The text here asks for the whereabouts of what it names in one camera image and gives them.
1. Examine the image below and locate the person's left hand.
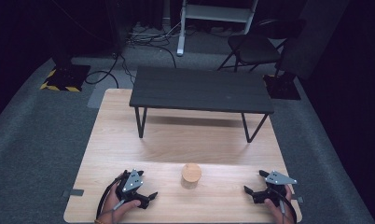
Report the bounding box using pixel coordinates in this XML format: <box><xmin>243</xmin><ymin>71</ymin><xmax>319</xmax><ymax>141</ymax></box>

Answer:
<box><xmin>96</xmin><ymin>183</ymin><xmax>142</xmax><ymax>224</ymax></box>

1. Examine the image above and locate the black folding chair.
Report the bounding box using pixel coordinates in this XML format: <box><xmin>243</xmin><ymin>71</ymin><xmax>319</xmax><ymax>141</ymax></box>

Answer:
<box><xmin>217</xmin><ymin>18</ymin><xmax>308</xmax><ymax>78</ymax></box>

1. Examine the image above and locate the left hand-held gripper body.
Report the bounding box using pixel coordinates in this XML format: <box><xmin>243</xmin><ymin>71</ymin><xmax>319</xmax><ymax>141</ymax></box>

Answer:
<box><xmin>115</xmin><ymin>168</ymin><xmax>148</xmax><ymax>209</ymax></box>

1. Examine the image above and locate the round wooden cylinder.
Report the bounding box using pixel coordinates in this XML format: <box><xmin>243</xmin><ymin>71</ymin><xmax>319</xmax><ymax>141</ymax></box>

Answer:
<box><xmin>181</xmin><ymin>162</ymin><xmax>202</xmax><ymax>184</ymax></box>

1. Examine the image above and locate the bundle of floor cables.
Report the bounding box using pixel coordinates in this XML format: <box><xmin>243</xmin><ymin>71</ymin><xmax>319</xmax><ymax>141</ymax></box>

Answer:
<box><xmin>125</xmin><ymin>20</ymin><xmax>184</xmax><ymax>69</ymax></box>

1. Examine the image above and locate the white metal stand frame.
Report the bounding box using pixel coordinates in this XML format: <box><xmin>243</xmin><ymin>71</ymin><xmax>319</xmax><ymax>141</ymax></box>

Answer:
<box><xmin>175</xmin><ymin>0</ymin><xmax>260</xmax><ymax>57</ymax></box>

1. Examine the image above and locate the person's right hand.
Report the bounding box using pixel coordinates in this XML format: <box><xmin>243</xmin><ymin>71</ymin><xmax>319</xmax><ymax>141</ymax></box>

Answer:
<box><xmin>263</xmin><ymin>185</ymin><xmax>298</xmax><ymax>224</ymax></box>

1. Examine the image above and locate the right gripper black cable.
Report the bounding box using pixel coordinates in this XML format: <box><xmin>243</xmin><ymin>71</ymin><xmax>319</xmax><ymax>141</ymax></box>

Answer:
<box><xmin>271</xmin><ymin>186</ymin><xmax>298</xmax><ymax>224</ymax></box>

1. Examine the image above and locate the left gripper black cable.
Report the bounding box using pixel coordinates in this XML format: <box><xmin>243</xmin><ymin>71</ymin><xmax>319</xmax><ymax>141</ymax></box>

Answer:
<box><xmin>95</xmin><ymin>173</ymin><xmax>128</xmax><ymax>220</ymax></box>

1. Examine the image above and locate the black stand base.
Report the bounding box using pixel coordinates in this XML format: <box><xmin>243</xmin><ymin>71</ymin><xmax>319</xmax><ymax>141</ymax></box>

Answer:
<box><xmin>262</xmin><ymin>72</ymin><xmax>302</xmax><ymax>101</ymax></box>

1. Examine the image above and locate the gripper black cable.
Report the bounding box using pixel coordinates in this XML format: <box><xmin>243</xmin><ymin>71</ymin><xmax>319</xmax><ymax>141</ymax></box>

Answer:
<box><xmin>271</xmin><ymin>186</ymin><xmax>298</xmax><ymax>224</ymax></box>
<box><xmin>95</xmin><ymin>173</ymin><xmax>128</xmax><ymax>220</ymax></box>

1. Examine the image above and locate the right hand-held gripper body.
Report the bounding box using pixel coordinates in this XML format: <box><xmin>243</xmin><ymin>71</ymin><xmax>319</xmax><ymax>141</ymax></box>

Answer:
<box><xmin>252</xmin><ymin>170</ymin><xmax>299</xmax><ymax>205</ymax></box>

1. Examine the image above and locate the black looped floor cable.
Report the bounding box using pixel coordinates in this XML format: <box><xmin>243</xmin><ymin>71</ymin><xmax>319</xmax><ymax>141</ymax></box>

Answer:
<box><xmin>84</xmin><ymin>51</ymin><xmax>120</xmax><ymax>90</ymax></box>

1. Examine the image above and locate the black base with striped tape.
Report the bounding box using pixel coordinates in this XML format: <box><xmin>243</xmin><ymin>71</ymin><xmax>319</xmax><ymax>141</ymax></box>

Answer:
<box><xmin>39</xmin><ymin>63</ymin><xmax>92</xmax><ymax>93</ymax></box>

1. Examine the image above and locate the small black shelf table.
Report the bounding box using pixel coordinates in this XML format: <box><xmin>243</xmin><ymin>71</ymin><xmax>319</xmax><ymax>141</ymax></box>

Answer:
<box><xmin>129</xmin><ymin>65</ymin><xmax>275</xmax><ymax>144</ymax></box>

